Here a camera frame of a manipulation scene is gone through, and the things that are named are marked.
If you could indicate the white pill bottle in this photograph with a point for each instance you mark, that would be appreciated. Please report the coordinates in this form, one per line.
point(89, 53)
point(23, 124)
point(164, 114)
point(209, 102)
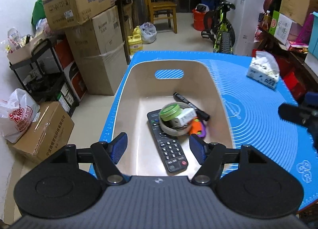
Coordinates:
point(186, 115)

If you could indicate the red gift bag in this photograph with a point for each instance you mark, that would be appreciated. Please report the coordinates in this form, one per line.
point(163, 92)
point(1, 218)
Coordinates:
point(295, 86)

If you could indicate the blue silicone baking mat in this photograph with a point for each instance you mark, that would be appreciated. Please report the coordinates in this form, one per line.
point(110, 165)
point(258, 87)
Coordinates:
point(253, 114)

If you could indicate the black remote control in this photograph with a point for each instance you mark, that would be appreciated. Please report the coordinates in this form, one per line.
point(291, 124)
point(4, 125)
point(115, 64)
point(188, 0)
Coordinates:
point(169, 148)

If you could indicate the black marker pen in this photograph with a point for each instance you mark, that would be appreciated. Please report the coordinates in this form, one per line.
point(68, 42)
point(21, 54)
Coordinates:
point(201, 114)

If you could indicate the yellow detergent jug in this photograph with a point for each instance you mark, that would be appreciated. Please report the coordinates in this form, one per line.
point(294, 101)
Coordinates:
point(135, 42)

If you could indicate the white red plastic bag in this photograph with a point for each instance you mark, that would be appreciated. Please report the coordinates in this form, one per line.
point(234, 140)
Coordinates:
point(17, 114)

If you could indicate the green white product box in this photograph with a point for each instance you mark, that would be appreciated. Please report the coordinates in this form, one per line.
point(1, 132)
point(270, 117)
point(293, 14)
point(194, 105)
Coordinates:
point(280, 27)

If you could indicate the white tissue pack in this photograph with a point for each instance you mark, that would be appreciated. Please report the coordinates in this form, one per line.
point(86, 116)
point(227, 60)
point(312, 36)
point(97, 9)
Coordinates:
point(264, 69)

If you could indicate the orange purple toy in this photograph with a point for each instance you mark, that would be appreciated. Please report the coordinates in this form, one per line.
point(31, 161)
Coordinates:
point(198, 128)

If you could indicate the floor cardboard box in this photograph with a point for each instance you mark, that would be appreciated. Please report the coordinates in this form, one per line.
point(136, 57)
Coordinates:
point(49, 131)

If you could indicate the black metal shelf rack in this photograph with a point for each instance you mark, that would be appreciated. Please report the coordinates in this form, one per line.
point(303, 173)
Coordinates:
point(43, 78)

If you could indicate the green lid round tin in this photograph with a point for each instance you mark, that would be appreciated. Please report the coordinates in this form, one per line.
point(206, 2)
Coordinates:
point(170, 111)

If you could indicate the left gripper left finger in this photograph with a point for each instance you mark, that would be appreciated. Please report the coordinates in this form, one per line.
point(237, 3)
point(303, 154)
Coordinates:
point(105, 158)

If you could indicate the red white appliance box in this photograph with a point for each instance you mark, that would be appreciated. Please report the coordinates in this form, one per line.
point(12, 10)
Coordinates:
point(70, 68)

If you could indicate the clear tape roll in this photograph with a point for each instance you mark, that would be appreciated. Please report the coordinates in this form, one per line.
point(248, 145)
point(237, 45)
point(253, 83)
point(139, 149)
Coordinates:
point(168, 127)

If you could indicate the wooden chair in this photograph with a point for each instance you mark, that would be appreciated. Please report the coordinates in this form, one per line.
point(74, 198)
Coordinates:
point(162, 10)

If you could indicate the green black bicycle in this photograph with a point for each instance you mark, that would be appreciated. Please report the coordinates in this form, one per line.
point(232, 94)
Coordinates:
point(218, 28)

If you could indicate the red bucket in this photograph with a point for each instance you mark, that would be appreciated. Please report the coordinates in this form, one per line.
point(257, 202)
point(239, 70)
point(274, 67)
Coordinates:
point(198, 18)

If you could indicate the clear plastic bag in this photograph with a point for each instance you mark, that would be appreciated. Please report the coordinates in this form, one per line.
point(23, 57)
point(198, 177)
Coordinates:
point(148, 33)

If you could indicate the large stacked cardboard box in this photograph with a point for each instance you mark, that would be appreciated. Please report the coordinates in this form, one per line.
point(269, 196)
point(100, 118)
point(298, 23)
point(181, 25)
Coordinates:
point(97, 47)

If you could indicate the white appliance cabinet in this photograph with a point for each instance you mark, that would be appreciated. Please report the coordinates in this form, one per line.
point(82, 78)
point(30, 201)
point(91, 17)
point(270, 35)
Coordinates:
point(244, 20)

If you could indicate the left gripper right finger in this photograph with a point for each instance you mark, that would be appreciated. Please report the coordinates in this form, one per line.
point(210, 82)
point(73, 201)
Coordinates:
point(210, 157)

